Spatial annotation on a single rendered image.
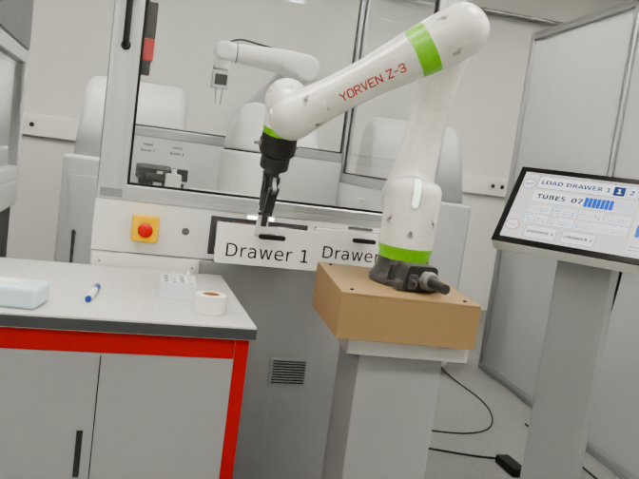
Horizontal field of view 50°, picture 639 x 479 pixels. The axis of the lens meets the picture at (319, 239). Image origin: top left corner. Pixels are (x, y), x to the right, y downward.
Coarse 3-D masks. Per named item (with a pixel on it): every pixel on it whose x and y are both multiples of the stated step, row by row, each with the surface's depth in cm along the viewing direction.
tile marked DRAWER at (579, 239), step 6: (564, 234) 201; (570, 234) 200; (576, 234) 200; (582, 234) 199; (588, 234) 198; (564, 240) 200; (570, 240) 199; (576, 240) 198; (582, 240) 198; (588, 240) 197; (594, 240) 196; (588, 246) 196
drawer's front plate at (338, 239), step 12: (324, 228) 207; (324, 240) 207; (336, 240) 208; (348, 240) 209; (324, 252) 208; (360, 252) 211; (372, 252) 212; (348, 264) 210; (360, 264) 212; (372, 264) 213
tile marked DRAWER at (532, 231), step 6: (528, 228) 207; (534, 228) 206; (540, 228) 205; (546, 228) 205; (552, 228) 204; (522, 234) 206; (528, 234) 206; (534, 234) 205; (540, 234) 204; (546, 234) 203; (552, 234) 202; (552, 240) 201
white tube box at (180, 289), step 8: (160, 280) 167; (168, 280) 164; (176, 280) 165; (184, 280) 167; (160, 288) 161; (168, 288) 161; (176, 288) 161; (184, 288) 162; (192, 288) 162; (160, 296) 160; (168, 296) 161; (176, 296) 161; (184, 296) 162; (192, 296) 162
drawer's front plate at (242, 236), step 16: (224, 224) 185; (240, 224) 186; (224, 240) 185; (240, 240) 187; (256, 240) 188; (272, 240) 189; (288, 240) 190; (304, 240) 191; (224, 256) 186; (256, 256) 188; (272, 256) 190; (288, 256) 191
